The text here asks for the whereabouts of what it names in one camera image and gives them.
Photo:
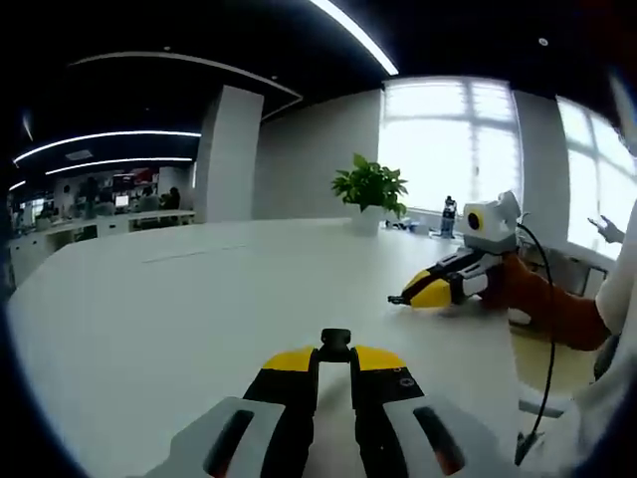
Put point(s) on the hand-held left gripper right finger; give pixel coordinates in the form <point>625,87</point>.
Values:
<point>398,428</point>

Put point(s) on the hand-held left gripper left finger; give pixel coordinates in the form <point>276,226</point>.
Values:
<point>259,428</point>

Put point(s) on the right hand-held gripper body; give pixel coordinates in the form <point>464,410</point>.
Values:
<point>492,229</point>

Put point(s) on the small items on table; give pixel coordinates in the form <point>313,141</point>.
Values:
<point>405,225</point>

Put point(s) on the grey chair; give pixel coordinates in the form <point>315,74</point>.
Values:
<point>577,269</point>

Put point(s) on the large window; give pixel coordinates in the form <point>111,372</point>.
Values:
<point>443,149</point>
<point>597,174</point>

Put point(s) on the green potted plant white pot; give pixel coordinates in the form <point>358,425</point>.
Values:
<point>370,186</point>

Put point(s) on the round ceiling detector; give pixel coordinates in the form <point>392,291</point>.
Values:
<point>543,42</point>

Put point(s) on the person's white clothing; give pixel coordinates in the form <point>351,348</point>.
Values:
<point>612,428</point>

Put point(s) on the ceiling light strip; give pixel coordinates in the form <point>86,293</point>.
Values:
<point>124,162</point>
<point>358,35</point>
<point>109,138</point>

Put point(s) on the row of office desks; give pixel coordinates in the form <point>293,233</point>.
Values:
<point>74,234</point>

